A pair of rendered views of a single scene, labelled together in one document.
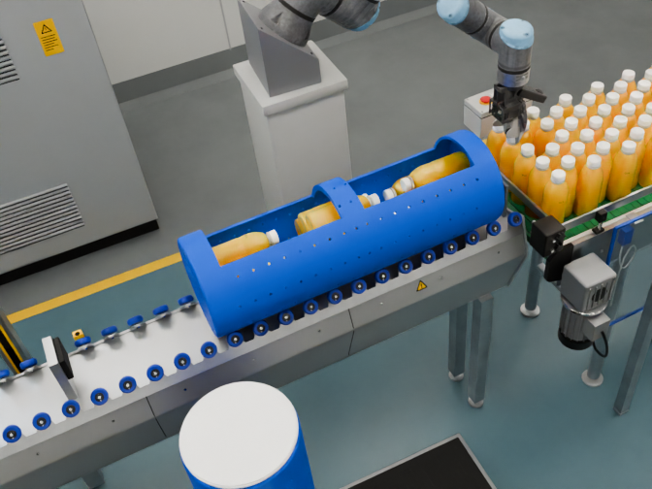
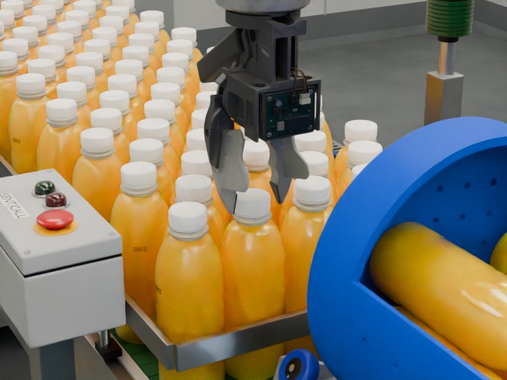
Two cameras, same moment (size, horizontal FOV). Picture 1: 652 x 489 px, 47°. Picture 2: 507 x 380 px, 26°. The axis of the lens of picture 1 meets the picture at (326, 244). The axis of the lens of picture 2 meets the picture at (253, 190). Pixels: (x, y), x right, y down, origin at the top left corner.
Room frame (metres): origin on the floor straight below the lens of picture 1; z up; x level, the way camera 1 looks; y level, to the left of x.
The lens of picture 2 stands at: (1.98, 0.41, 1.55)
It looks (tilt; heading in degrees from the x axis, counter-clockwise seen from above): 23 degrees down; 261
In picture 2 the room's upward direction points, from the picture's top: straight up
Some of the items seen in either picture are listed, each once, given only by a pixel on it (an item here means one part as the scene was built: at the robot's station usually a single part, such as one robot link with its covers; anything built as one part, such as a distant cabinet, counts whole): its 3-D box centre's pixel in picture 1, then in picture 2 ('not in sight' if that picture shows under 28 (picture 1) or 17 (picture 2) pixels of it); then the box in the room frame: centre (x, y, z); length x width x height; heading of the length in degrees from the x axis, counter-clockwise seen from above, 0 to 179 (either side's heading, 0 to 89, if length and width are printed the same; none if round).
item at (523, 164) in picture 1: (524, 175); (310, 274); (1.75, -0.64, 0.99); 0.07 x 0.07 x 0.19
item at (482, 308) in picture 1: (479, 352); not in sight; (1.61, -0.49, 0.31); 0.06 x 0.06 x 0.63; 20
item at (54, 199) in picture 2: not in sight; (56, 199); (2.02, -0.63, 1.11); 0.02 x 0.02 x 0.01
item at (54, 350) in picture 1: (63, 368); not in sight; (1.24, 0.72, 1.00); 0.10 x 0.04 x 0.15; 20
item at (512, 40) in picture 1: (514, 46); not in sight; (1.82, -0.59, 1.41); 0.10 x 0.09 x 0.12; 24
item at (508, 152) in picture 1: (510, 162); (251, 289); (1.82, -0.61, 0.99); 0.07 x 0.07 x 0.19
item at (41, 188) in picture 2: not in sight; (44, 187); (2.03, -0.66, 1.11); 0.02 x 0.02 x 0.01
